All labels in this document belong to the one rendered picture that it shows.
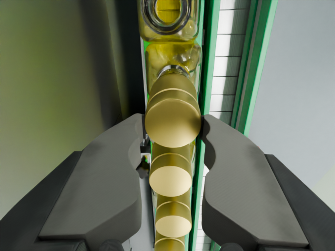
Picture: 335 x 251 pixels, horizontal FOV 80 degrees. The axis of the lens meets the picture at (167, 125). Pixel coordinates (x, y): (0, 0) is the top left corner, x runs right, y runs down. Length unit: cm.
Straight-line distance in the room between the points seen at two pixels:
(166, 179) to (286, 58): 50
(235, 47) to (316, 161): 53
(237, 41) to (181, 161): 30
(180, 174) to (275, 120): 53
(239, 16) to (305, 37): 24
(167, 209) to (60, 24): 22
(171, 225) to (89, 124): 19
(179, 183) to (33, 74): 16
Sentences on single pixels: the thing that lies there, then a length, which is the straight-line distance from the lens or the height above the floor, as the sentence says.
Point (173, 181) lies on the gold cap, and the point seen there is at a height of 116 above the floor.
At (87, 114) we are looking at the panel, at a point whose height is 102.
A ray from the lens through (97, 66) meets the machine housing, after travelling 44.
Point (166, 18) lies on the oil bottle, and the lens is 21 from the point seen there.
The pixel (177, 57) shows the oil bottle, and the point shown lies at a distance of 19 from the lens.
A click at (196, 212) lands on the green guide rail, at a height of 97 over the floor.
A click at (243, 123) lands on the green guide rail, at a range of 39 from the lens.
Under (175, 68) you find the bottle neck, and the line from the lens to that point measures 18.
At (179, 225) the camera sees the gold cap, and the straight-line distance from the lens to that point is 20.
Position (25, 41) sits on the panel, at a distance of 21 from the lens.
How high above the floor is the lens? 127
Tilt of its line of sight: 60 degrees down
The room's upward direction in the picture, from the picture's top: 177 degrees counter-clockwise
